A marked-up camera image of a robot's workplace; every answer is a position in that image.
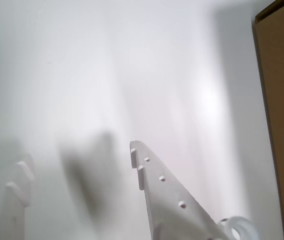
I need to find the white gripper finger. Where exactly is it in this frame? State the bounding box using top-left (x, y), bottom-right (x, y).
top-left (129, 140), bottom-right (232, 240)
top-left (0, 152), bottom-right (36, 240)

